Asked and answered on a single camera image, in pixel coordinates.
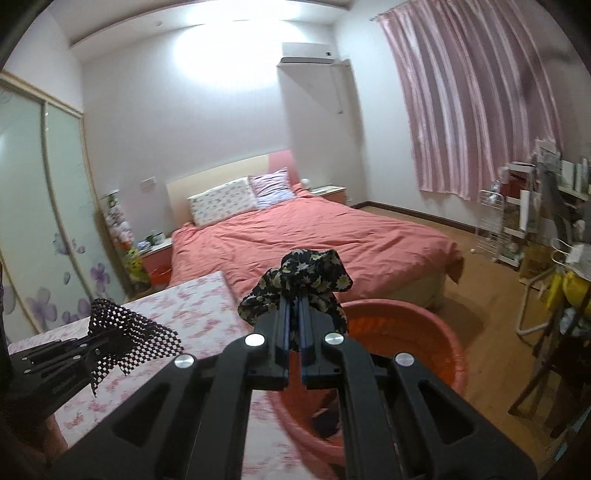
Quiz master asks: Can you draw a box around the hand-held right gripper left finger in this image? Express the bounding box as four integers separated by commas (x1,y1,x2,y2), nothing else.
51,299,293,480

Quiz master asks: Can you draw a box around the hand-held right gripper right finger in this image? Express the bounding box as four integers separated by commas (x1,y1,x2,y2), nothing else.
298,298,539,480

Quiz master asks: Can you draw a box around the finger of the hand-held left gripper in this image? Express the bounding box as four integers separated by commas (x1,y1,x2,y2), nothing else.
68,332,119,352
76,344,126,371

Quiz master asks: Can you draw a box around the black white checkered cloth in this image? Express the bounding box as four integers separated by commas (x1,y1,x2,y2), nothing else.
87,297,184,398

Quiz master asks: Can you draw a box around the black floral cloth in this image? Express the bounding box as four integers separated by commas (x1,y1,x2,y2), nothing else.
237,247,354,334

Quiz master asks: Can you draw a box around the red laundry basket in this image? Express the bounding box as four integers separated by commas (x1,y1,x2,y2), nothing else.
270,298,468,468

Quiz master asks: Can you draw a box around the green yellow plush toy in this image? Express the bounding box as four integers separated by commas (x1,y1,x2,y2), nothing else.
123,246,151,285

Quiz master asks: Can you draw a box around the pink floral tablecloth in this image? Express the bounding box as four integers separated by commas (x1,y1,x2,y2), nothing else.
6,270,343,480

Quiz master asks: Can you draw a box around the pink nightstand with mug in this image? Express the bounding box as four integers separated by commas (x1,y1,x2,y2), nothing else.
137,235,175,278

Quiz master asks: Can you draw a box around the bed with red duvet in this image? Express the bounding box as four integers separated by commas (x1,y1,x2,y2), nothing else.
168,184,465,311

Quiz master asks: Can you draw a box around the stack of plush toys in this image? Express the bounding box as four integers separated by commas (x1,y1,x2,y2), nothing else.
103,191,135,246

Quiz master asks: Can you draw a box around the glass door wardrobe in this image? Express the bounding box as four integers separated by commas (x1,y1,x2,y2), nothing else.
0,71,126,345

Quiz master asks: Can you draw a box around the white floral pillow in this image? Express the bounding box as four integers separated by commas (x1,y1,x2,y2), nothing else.
187,176,260,227

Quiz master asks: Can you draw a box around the pink striped pillow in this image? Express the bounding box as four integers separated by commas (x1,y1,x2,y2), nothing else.
248,168,297,210

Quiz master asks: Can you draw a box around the cream pink headboard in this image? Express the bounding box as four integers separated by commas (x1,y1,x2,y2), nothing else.
165,148,297,227

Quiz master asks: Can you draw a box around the white shelf trolley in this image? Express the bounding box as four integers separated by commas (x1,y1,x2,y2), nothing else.
501,161,542,269

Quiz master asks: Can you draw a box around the white pipe cover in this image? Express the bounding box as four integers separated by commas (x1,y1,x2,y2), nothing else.
329,64,345,114

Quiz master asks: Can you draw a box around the yellow bag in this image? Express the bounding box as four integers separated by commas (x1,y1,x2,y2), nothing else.
547,270,591,320

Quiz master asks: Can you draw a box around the white air conditioner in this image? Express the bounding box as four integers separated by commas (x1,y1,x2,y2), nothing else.
281,41,337,65

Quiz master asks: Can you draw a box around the pink striped curtain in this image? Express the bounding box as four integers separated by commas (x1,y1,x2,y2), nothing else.
373,0,567,202

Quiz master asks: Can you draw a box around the shelf with books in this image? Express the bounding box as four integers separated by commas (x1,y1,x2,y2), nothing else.
534,137,591,205

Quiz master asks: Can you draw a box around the white wire rack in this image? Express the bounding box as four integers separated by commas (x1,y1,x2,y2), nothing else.
475,189,507,265

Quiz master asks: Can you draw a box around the white tube frame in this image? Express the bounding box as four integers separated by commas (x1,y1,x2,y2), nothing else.
516,271,556,339

